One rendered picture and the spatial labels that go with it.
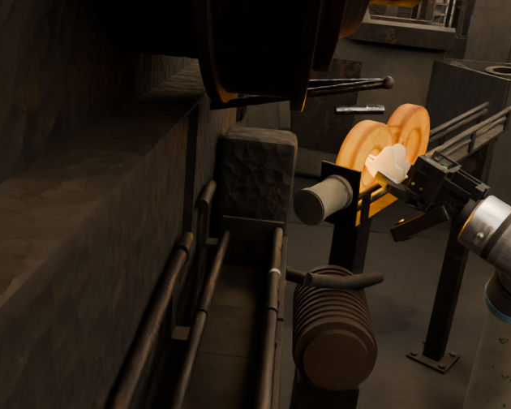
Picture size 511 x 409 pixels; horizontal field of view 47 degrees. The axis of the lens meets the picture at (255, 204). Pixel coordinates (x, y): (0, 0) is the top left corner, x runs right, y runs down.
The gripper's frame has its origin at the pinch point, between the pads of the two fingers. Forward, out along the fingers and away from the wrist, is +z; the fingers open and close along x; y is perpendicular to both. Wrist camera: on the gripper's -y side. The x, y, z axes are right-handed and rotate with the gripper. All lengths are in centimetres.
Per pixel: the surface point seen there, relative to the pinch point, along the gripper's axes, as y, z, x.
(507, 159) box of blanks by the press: -34, 8, -166
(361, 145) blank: 4.3, 0.0, 5.7
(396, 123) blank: 5.5, 1.9, -9.4
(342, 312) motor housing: -14.4, -14.9, 19.5
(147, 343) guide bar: 10, -19, 69
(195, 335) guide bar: 4, -17, 60
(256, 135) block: 8.1, 3.0, 31.9
